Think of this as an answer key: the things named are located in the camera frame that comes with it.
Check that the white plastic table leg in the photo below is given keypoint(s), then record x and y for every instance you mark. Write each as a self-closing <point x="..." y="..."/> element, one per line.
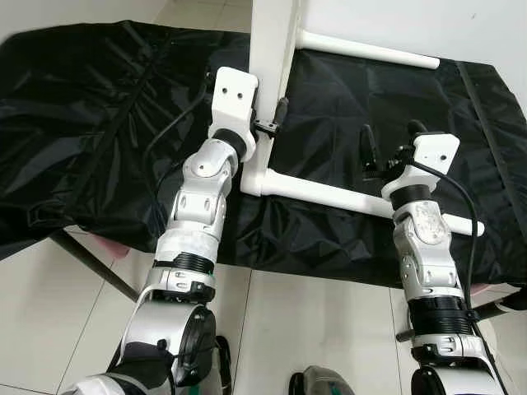
<point x="370" y="51"/>
<point x="313" y="191"/>

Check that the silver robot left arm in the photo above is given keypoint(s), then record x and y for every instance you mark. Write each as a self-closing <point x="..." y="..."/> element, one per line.
<point x="198" y="206"/>

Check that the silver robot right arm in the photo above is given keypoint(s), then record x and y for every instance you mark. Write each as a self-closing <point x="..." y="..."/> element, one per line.
<point x="424" y="247"/>

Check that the black table cloth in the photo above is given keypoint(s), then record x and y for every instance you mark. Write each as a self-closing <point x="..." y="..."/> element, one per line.
<point x="82" y="123"/>

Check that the grey robot right foot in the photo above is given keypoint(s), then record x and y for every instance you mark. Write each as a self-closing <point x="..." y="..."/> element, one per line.
<point x="321" y="383"/>

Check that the grey robot foot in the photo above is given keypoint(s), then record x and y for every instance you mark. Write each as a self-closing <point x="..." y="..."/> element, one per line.
<point x="221" y="362"/>
<point x="321" y="383"/>

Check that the grey robot left foot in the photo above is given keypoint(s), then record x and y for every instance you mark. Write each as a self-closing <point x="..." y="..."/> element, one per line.
<point x="221" y="362"/>

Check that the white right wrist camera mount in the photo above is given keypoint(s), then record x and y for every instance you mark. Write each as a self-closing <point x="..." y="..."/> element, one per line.
<point x="432" y="156"/>

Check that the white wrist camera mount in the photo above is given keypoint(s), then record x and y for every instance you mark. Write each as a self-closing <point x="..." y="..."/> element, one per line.
<point x="235" y="99"/>
<point x="432" y="156"/>

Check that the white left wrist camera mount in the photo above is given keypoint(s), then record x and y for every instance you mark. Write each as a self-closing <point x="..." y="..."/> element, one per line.
<point x="235" y="99"/>

